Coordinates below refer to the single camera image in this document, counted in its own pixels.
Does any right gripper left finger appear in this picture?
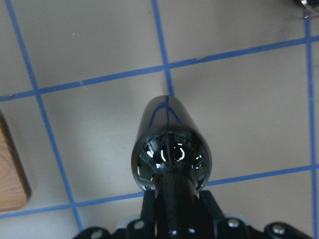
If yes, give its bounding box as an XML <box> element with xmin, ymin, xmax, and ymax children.
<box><xmin>140</xmin><ymin>191</ymin><xmax>156</xmax><ymax>227</ymax></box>

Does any dark wine bottle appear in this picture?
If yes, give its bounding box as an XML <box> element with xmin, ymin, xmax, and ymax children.
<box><xmin>131</xmin><ymin>95</ymin><xmax>212</xmax><ymax>239</ymax></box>

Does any copper wire bottle basket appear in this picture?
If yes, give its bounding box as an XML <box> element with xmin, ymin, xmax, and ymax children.
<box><xmin>294</xmin><ymin>0</ymin><xmax>319</xmax><ymax>20</ymax></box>

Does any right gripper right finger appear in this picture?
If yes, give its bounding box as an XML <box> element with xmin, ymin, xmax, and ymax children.
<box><xmin>198</xmin><ymin>190</ymin><xmax>225</xmax><ymax>224</ymax></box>

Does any wooden tray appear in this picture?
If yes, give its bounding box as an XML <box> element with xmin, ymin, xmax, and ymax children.
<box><xmin>0</xmin><ymin>114</ymin><xmax>31</xmax><ymax>213</ymax></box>

